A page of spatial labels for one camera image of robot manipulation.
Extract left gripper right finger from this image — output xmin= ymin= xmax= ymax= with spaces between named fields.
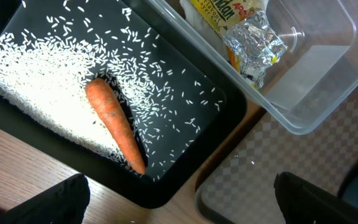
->
xmin=273 ymin=172 xmax=358 ymax=224

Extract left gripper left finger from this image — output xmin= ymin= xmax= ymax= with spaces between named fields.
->
xmin=0 ymin=174 xmax=90 ymax=224

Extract orange carrot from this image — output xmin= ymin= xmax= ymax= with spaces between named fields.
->
xmin=85 ymin=78 xmax=146 ymax=174

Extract white rice pile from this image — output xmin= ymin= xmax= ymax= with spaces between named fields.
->
xmin=0 ymin=0 xmax=225 ymax=183

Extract foil snack wrapper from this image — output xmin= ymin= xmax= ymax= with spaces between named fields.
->
xmin=190 ymin=0 xmax=287 ymax=88

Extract black waste tray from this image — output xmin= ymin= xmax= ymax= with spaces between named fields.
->
xmin=0 ymin=1 xmax=247 ymax=208

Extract brown serving tray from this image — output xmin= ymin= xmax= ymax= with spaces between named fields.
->
xmin=195 ymin=87 xmax=358 ymax=223

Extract clear plastic bin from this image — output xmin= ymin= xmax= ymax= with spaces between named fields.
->
xmin=150 ymin=0 xmax=358 ymax=135

